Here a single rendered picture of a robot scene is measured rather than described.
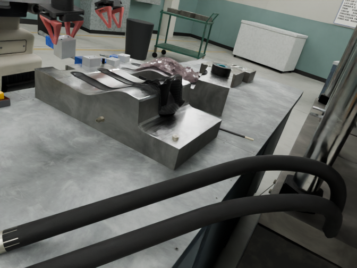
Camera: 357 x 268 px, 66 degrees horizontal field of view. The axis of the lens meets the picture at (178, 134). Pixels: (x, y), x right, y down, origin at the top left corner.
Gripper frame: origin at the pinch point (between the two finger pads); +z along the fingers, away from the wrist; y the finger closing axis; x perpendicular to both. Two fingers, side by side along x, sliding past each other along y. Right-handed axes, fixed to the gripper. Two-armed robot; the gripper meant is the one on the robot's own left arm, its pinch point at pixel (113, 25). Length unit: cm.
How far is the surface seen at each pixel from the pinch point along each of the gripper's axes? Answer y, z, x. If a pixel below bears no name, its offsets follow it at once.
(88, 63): -27.6, 12.6, -5.4
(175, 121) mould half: -37, 32, -37
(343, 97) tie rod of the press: -42, 29, -76
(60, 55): -38.6, 8.9, -5.6
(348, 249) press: -48, 60, -75
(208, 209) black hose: -67, 39, -54
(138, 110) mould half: -49, 26, -34
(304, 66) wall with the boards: 690, 121, -70
